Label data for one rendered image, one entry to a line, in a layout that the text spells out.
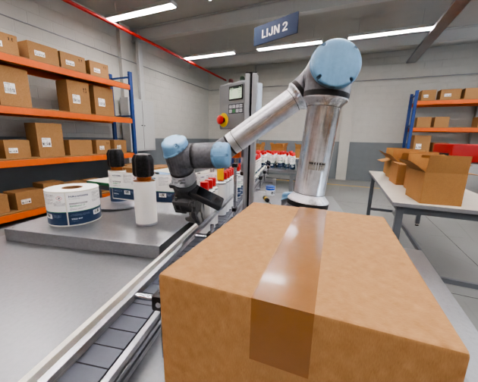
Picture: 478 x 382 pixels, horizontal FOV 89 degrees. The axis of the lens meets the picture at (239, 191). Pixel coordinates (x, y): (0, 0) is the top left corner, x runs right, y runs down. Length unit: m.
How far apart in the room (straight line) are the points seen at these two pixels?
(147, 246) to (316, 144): 0.64
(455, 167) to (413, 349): 2.19
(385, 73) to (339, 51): 8.11
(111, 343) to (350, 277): 0.44
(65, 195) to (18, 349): 0.63
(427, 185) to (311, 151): 1.74
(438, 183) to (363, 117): 6.37
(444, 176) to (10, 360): 2.42
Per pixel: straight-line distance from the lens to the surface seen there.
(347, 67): 0.68
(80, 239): 1.09
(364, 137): 8.56
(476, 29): 8.05
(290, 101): 0.81
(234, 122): 1.07
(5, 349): 0.74
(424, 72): 8.91
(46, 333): 0.73
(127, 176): 1.38
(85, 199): 1.21
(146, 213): 1.09
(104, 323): 0.48
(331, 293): 0.24
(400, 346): 0.23
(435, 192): 2.38
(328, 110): 0.68
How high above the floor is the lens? 1.25
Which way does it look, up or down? 12 degrees down
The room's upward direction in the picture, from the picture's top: 1 degrees clockwise
